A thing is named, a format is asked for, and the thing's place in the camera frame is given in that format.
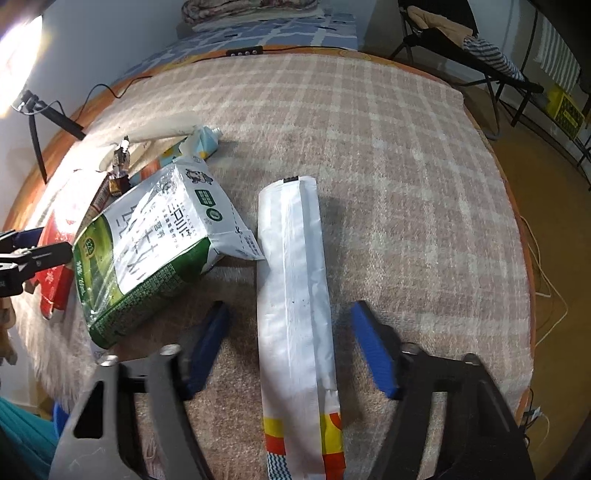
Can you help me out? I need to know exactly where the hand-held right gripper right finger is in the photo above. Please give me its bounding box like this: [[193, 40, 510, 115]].
[[349, 301, 536, 480]]

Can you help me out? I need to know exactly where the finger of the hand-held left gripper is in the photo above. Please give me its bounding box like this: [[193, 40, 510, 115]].
[[0, 228, 45, 252], [9, 242, 75, 280]]

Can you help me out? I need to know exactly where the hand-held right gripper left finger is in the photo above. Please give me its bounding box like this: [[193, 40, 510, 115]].
[[48, 301, 232, 480]]

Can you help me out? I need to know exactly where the red packet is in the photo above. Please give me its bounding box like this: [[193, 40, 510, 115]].
[[37, 171, 112, 321]]

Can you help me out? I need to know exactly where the white snack packet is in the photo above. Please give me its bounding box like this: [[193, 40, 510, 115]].
[[256, 175, 347, 480]]

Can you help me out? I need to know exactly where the teal fruit-print toothpaste tube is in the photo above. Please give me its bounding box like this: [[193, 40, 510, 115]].
[[157, 127, 222, 171]]

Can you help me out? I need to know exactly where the person's left hand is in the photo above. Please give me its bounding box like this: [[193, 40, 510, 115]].
[[0, 295, 18, 366]]

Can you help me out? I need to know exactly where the green and white milk carton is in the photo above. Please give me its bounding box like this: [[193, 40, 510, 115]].
[[73, 157, 266, 350]]

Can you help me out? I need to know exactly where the small brown glass bottle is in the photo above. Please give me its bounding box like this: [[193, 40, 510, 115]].
[[107, 136, 134, 197]]

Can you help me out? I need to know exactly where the black tripod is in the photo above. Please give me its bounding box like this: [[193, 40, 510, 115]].
[[11, 90, 87, 185]]

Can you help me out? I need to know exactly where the person's teal clothing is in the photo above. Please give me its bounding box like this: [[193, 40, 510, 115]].
[[0, 397, 59, 480]]

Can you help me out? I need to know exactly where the beige plaid blanket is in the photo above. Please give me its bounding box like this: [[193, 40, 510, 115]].
[[18, 53, 536, 480]]

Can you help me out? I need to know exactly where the folded floral quilt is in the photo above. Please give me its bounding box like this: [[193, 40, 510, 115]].
[[180, 0, 324, 24]]

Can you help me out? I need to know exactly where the black folding chair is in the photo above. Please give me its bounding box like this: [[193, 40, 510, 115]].
[[388, 0, 546, 127]]

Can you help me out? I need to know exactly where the yellow crate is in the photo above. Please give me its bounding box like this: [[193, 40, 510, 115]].
[[547, 85, 588, 140]]

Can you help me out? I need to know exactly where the blue checked bedsheet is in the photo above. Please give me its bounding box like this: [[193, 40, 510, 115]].
[[124, 11, 361, 79]]

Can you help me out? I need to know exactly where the striped cloth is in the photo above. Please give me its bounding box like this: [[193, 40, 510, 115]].
[[462, 37, 526, 82]]

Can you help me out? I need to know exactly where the white folded sheet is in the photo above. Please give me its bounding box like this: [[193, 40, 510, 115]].
[[191, 9, 320, 33]]

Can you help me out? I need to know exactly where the tan garment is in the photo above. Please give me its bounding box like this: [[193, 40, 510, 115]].
[[409, 6, 475, 45]]

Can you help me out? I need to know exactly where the hanging striped towel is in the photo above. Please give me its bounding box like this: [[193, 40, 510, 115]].
[[537, 21, 583, 87]]

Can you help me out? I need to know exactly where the white floor cable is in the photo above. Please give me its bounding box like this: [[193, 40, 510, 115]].
[[521, 216, 570, 344]]

